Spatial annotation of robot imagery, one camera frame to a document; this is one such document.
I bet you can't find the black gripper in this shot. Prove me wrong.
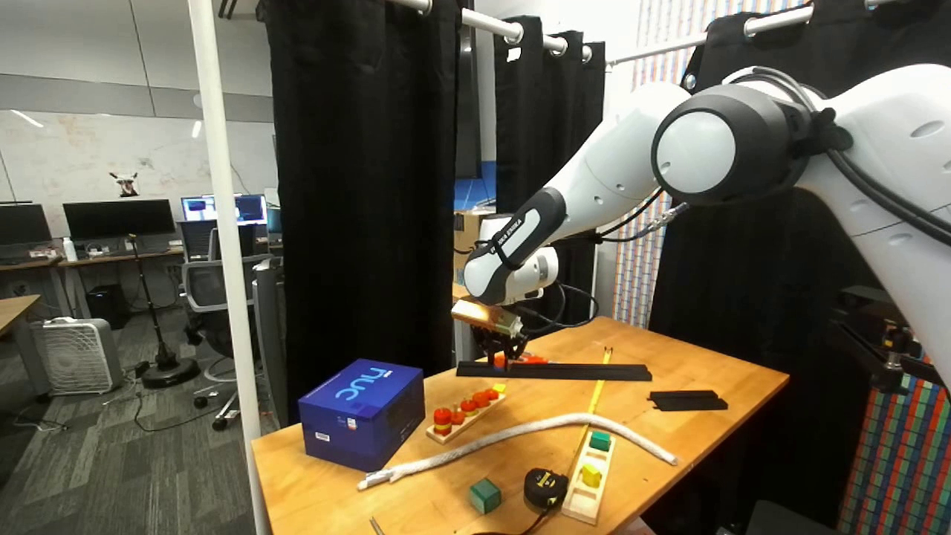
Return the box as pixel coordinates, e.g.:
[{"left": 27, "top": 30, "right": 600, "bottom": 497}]
[{"left": 473, "top": 323, "right": 529, "bottom": 371}]

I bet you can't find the yellow measuring tape strip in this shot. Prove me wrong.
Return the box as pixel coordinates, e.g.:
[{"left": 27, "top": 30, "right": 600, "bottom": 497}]
[{"left": 578, "top": 345, "right": 618, "bottom": 439}]

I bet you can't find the black yellow tape measure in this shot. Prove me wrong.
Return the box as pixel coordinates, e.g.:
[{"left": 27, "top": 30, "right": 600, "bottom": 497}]
[{"left": 513, "top": 466, "right": 571, "bottom": 535}]

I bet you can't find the green wooden cube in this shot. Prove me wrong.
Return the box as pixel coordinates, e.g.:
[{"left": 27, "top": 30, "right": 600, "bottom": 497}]
[{"left": 465, "top": 479, "right": 505, "bottom": 516}]

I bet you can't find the blue cardboard box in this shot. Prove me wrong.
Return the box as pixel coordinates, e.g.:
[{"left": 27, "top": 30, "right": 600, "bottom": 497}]
[{"left": 294, "top": 356, "right": 427, "bottom": 473}]

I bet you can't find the black flat rectangle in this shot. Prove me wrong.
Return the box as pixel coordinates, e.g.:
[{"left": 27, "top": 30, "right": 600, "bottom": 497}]
[{"left": 648, "top": 389, "right": 730, "bottom": 412}]

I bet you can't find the wide black curtain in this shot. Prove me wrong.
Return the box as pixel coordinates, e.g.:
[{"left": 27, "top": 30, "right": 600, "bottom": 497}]
[{"left": 259, "top": 0, "right": 468, "bottom": 426}]

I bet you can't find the narrow black curtain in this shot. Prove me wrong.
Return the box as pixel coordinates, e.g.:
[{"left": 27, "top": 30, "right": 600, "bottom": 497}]
[{"left": 492, "top": 13, "right": 608, "bottom": 331}]

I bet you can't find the black curtain behind robot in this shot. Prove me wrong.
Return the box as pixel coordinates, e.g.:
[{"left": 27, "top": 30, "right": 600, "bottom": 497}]
[{"left": 648, "top": 0, "right": 951, "bottom": 528}]

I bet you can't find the white vertical pole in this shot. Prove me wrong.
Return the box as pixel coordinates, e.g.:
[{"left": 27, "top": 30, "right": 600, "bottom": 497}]
[{"left": 186, "top": 0, "right": 269, "bottom": 535}]

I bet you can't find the grey office chair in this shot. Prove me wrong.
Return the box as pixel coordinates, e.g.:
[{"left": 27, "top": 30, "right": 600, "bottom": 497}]
[{"left": 175, "top": 221, "right": 260, "bottom": 430}]

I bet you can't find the silver curtain rod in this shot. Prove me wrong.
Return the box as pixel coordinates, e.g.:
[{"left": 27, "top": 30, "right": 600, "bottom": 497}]
[{"left": 384, "top": 0, "right": 596, "bottom": 56}]

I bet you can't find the blue lit screen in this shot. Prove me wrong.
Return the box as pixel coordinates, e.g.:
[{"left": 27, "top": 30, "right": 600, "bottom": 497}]
[{"left": 177, "top": 191, "right": 269, "bottom": 227}]

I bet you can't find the black floor stand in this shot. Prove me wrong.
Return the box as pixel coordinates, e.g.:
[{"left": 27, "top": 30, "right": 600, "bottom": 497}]
[{"left": 125, "top": 231, "right": 202, "bottom": 392}]

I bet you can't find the black computer monitor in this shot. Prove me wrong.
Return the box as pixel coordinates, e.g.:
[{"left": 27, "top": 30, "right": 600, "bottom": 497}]
[
  {"left": 60, "top": 195, "right": 177, "bottom": 246},
  {"left": 0, "top": 203, "right": 52, "bottom": 250}
]

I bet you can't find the colourful striped cloth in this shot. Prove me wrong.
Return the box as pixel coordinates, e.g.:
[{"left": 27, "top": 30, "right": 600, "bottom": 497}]
[{"left": 835, "top": 371, "right": 951, "bottom": 535}]

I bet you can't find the white box fan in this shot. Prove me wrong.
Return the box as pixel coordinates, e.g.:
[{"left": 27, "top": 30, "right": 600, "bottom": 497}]
[{"left": 27, "top": 316, "right": 125, "bottom": 397}]

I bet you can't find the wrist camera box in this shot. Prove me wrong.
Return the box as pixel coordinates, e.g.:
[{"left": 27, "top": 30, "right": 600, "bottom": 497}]
[{"left": 450, "top": 298, "right": 526, "bottom": 339}]

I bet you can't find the white braided rope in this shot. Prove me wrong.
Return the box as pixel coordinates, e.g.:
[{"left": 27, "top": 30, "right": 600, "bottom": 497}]
[{"left": 355, "top": 411, "right": 681, "bottom": 494}]

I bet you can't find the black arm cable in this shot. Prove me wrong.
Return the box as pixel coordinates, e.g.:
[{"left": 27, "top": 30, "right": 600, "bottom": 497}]
[{"left": 592, "top": 146, "right": 951, "bottom": 250}]

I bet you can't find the black equipment frame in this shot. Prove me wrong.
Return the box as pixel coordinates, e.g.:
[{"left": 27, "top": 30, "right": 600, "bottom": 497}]
[{"left": 828, "top": 282, "right": 951, "bottom": 397}]

